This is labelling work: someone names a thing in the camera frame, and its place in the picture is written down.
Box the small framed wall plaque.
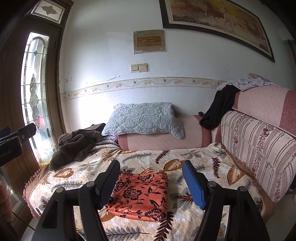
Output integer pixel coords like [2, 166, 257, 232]
[133, 30, 166, 54]

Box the black garment on backrest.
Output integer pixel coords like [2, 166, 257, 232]
[200, 85, 240, 130]

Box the striped floral cushion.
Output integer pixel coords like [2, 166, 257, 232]
[220, 111, 295, 202]

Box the grey quilted pillow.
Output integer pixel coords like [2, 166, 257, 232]
[102, 102, 185, 139]

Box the framed landscape painting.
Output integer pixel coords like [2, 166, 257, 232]
[159, 0, 275, 62]

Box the pink quilted sofa backrest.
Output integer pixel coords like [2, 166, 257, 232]
[232, 86, 295, 137]

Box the light lilac cloth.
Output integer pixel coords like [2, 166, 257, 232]
[216, 77, 279, 91]

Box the dark brown fuzzy garment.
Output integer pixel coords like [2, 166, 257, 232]
[49, 123, 105, 171]

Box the stained glass window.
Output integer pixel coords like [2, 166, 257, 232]
[21, 32, 56, 167]

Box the beige wall switch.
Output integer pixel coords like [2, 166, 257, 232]
[130, 63, 148, 72]

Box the leaf pattern bed blanket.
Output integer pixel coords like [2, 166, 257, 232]
[23, 143, 274, 240]

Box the orange floral garment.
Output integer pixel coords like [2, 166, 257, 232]
[106, 172, 168, 222]

